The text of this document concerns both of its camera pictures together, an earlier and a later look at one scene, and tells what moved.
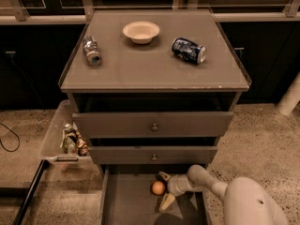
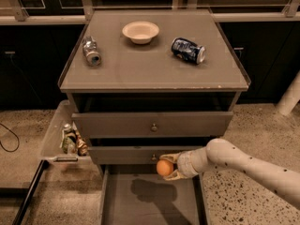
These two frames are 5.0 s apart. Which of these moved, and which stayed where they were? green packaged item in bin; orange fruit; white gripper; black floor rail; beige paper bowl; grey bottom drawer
Moved: orange fruit; white gripper
Stayed: black floor rail; green packaged item in bin; beige paper bowl; grey bottom drawer
